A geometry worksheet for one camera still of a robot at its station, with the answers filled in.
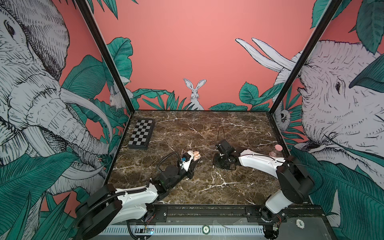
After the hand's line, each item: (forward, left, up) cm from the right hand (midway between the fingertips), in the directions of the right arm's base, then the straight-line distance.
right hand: (211, 162), depth 87 cm
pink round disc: (-2, +8, +12) cm, 15 cm away
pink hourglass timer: (+9, -42, +3) cm, 43 cm away
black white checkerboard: (+21, +47, 0) cm, 51 cm away
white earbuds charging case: (-5, +11, +21) cm, 24 cm away
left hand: (-2, +8, +11) cm, 14 cm away
